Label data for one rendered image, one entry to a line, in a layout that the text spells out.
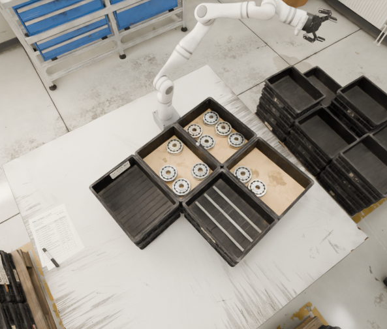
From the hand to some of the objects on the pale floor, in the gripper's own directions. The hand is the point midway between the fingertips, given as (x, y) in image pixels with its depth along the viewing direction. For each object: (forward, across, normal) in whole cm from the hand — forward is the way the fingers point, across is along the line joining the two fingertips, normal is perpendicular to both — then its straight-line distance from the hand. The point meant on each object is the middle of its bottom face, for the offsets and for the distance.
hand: (329, 31), depth 131 cm
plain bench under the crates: (-29, +162, +39) cm, 170 cm away
